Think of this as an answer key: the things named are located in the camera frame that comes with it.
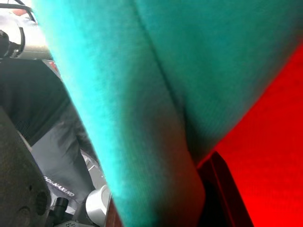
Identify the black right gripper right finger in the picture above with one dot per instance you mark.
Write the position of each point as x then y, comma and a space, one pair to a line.
220, 196

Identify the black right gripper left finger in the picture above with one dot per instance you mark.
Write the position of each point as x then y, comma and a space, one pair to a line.
19, 179

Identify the teal fabric cloth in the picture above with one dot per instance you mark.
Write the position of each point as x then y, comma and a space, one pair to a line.
151, 78

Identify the silver cylindrical robot joint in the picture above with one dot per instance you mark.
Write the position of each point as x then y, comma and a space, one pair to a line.
95, 204

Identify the black round robot part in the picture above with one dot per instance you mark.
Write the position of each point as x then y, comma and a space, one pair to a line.
5, 43

